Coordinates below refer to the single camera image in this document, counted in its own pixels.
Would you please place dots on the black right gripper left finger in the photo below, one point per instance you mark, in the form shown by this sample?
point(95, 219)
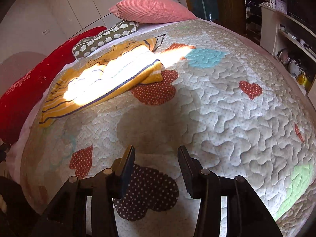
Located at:
point(65, 215)

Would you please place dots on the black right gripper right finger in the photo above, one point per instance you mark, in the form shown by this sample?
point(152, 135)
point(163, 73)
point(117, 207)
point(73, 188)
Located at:
point(246, 213)

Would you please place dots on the yellow striped knit sweater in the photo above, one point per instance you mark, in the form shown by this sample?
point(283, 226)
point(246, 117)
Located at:
point(124, 66)

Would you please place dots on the beige patchwork quilt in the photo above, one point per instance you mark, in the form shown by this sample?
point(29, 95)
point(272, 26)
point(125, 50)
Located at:
point(225, 102)

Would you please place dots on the red long pillow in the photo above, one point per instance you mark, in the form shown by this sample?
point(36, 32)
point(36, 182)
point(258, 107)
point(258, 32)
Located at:
point(18, 101)

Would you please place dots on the yellow object on shelf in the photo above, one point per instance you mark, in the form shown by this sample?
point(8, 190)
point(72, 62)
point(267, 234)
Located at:
point(303, 80)

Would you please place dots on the white shelf unit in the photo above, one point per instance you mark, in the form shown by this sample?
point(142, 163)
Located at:
point(291, 43)

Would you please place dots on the green hedgehog print pillow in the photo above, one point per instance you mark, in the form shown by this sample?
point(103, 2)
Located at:
point(88, 45)

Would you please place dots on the pink textured pillow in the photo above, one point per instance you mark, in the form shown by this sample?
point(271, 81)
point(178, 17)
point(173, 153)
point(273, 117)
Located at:
point(151, 11)

